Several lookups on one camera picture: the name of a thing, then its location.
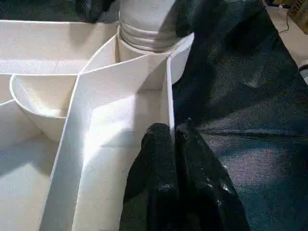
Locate white plastic table leg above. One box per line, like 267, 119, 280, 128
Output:
116, 0, 180, 52

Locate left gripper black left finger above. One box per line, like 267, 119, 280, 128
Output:
119, 122, 180, 231

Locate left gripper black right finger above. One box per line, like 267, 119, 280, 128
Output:
175, 117, 251, 231

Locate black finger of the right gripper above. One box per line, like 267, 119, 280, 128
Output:
76, 0, 116, 24
173, 0, 212, 38

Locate thin black loose cable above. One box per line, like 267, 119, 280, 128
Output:
279, 11, 291, 33

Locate white plastic table top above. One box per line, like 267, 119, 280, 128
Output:
0, 20, 195, 231

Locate brown printed cardboard box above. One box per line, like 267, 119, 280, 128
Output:
287, 0, 308, 32

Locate black cloth mat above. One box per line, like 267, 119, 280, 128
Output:
0, 0, 308, 231

